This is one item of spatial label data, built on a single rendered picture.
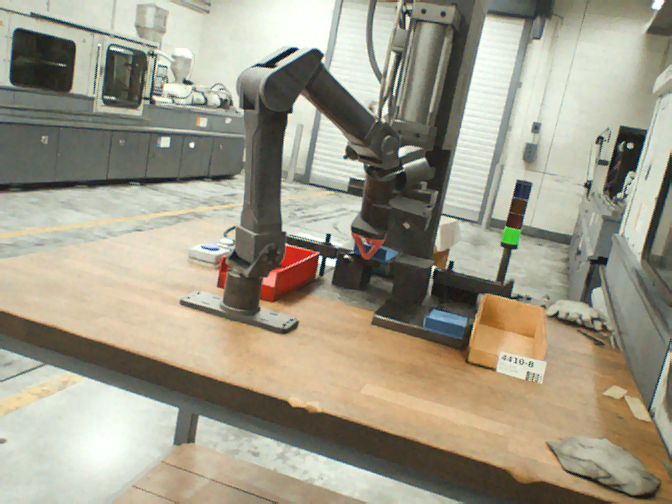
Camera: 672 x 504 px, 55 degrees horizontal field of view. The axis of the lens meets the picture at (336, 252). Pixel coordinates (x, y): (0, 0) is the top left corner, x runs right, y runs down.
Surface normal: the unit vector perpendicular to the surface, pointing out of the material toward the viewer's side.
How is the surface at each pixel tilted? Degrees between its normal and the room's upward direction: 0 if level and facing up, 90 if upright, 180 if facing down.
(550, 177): 90
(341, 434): 90
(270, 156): 90
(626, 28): 90
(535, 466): 0
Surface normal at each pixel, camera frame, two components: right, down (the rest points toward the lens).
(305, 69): 0.57, 0.28
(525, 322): -0.29, 0.15
